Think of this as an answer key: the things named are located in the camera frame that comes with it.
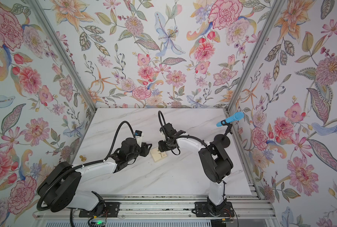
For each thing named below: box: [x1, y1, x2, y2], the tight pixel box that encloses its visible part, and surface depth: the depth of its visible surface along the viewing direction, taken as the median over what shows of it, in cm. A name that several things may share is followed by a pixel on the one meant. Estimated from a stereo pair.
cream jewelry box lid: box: [150, 147, 168, 163], surface depth 92 cm
